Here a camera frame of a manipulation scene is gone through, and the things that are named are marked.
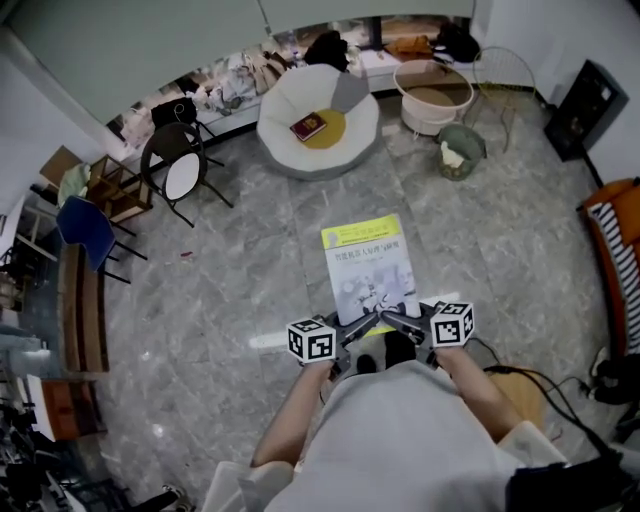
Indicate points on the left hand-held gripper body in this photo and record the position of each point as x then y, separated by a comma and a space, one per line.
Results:
310, 340

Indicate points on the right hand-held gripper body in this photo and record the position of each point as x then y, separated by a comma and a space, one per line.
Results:
452, 325

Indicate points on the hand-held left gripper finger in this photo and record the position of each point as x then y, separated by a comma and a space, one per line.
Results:
364, 324

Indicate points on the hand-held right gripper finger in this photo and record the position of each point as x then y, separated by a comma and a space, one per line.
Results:
406, 324

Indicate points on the yellow grey book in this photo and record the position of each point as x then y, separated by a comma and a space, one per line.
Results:
370, 265

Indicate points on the white round lounge chair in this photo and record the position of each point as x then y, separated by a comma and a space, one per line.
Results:
290, 140

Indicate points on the person's right forearm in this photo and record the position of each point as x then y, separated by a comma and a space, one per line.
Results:
480, 395

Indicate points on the black shoulder bag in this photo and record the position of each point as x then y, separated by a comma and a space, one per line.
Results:
457, 42

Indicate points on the person's left forearm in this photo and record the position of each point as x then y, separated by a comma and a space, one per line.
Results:
285, 425

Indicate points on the wooden coffee table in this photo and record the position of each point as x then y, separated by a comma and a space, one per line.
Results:
520, 395

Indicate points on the dark red book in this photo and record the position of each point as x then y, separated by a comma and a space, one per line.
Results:
307, 127

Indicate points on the orange sofa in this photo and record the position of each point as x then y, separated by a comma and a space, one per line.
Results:
615, 192

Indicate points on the person's right black shoe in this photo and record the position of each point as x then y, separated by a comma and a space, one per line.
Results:
400, 350

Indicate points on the person's black shoe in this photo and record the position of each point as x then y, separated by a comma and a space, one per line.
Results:
366, 363
400, 350

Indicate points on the person's left black shoe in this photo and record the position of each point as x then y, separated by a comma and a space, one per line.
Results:
366, 363

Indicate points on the person's white shirt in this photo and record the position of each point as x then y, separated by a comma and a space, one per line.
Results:
400, 440

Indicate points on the cream plush toy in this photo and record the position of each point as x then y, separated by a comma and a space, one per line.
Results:
450, 155

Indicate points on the black white striped blanket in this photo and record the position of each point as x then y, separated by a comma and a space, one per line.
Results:
627, 280

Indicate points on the yellow round seat cushion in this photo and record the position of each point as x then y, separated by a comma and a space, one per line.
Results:
334, 131

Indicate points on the black round chair white seat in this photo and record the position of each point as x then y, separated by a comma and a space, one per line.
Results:
182, 175

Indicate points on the white round basket table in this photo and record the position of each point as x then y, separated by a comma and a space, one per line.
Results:
430, 112

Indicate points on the wooden bench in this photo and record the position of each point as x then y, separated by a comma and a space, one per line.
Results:
82, 310

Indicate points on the small wooden rack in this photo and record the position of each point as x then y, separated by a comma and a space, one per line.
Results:
125, 200

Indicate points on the brown wooden cabinet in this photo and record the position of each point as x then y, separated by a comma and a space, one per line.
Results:
70, 410

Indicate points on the black cabinet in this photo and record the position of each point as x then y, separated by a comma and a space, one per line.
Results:
585, 110

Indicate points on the blue chair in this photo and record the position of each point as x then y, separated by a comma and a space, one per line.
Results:
82, 225

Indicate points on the grey white clothes pile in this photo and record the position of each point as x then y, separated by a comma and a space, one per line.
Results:
235, 90

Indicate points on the black tote bag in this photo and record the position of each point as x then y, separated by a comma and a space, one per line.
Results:
172, 112

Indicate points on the beige handbag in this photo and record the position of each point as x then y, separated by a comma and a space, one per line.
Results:
272, 70

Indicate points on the brown cloth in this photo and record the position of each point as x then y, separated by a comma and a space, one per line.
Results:
410, 47

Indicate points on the pale green cloth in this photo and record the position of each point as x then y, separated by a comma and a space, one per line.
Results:
75, 185

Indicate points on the clear water bottle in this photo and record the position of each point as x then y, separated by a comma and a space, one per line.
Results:
294, 45

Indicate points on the brown cardboard box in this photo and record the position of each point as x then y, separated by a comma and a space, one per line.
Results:
57, 165

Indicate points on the pale roller blind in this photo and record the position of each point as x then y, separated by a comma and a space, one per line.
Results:
125, 50
375, 10

